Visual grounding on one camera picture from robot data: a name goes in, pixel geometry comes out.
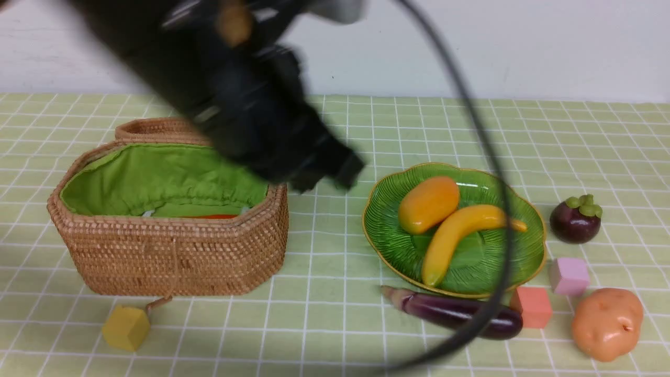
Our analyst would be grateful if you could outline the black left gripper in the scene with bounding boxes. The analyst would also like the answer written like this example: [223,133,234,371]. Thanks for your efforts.
[187,45,365,193]

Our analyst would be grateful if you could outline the orange-yellow toy mango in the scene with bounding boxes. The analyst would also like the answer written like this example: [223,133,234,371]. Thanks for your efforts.
[398,176,460,235]

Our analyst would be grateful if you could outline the red toy carrot green leaves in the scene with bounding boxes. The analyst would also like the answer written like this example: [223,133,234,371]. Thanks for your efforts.
[182,213,238,219]

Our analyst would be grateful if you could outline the yellow toy banana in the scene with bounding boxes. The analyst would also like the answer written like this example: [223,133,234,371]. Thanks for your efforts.
[420,204,528,287]

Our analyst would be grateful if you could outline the purple toy eggplant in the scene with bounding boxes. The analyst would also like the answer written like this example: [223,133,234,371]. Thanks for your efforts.
[381,285,523,340]

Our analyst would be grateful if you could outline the dark purple toy mangosteen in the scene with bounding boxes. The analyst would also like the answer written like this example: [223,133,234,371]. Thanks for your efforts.
[550,194,602,244]

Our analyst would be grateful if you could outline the tan toy potato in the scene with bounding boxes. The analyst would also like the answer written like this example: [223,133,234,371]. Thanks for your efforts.
[572,288,644,362]

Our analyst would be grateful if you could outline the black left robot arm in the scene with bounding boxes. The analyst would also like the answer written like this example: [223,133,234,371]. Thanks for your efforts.
[68,1,364,192]

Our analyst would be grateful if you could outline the woven wicker basket lid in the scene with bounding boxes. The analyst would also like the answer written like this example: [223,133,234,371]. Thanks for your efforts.
[115,117,211,147]

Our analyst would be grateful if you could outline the woven wicker basket green lining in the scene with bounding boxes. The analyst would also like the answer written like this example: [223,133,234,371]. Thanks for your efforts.
[46,139,289,297]

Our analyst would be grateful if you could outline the pink-orange foam cube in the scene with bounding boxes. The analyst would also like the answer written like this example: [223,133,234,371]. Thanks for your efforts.
[509,286,553,329]

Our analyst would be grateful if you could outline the yellow foam cube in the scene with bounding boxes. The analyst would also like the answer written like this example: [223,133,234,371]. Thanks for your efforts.
[102,305,151,352]

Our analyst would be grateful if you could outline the lilac foam cube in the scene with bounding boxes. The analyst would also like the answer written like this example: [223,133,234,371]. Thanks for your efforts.
[549,257,590,296]

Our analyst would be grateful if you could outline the green checkered tablecloth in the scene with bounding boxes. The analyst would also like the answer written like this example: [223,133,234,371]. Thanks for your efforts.
[1,93,669,376]

